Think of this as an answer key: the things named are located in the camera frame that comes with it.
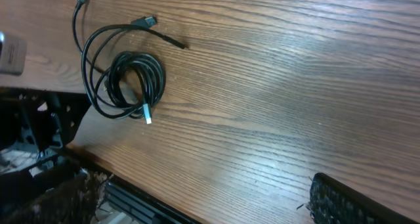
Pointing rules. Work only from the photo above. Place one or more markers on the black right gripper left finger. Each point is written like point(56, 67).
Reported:
point(73, 202)

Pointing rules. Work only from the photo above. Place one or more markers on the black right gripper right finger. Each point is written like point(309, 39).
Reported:
point(332, 202)

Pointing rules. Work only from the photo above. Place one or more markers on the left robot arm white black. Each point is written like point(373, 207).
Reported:
point(42, 123)

